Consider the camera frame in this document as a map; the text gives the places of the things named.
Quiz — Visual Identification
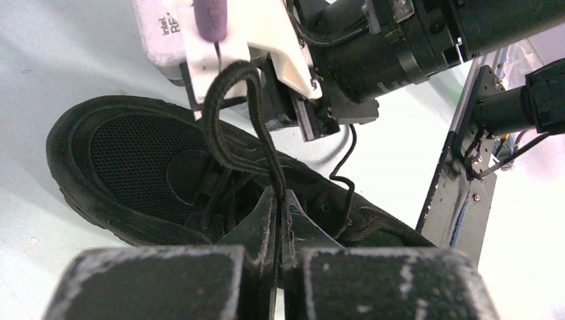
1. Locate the black shoe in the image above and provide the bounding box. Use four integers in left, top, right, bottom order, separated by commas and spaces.
46, 95, 431, 247

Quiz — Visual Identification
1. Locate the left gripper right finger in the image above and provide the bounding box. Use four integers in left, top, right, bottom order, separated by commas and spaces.
281, 191, 499, 319

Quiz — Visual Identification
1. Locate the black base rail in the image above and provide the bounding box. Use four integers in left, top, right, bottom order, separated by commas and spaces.
416, 62, 503, 265

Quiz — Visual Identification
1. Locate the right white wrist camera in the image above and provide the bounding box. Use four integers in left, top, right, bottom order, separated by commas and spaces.
131, 0, 322, 119

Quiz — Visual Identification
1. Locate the black shoelace end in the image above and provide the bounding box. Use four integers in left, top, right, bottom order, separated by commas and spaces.
328, 123, 358, 235
199, 60, 286, 201

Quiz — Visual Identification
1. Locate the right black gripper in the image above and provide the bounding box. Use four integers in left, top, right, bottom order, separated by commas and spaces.
273, 1, 460, 139

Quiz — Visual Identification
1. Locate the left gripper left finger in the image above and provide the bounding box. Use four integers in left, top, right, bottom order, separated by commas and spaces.
44, 187, 277, 319

